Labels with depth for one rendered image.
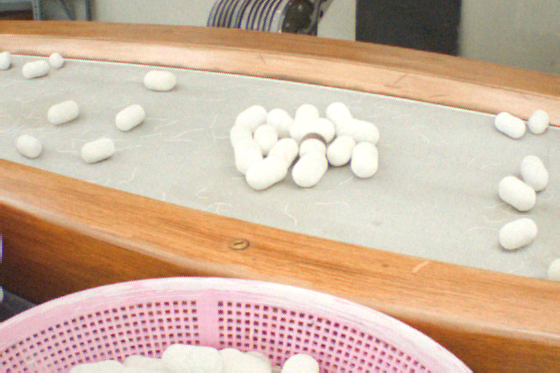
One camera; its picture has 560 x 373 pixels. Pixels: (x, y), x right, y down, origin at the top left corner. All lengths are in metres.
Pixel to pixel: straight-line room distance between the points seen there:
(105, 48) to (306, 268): 0.54
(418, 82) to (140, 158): 0.30
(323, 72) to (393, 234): 0.30
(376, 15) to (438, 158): 2.03
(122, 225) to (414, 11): 2.20
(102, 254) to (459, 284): 0.21
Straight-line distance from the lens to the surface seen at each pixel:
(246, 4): 0.89
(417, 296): 0.31
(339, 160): 0.47
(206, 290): 0.31
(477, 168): 0.50
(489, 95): 0.63
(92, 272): 0.39
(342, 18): 2.59
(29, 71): 0.77
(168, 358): 0.31
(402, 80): 0.64
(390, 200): 0.44
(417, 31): 2.50
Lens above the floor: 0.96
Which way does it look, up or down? 27 degrees down
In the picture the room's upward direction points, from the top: straight up
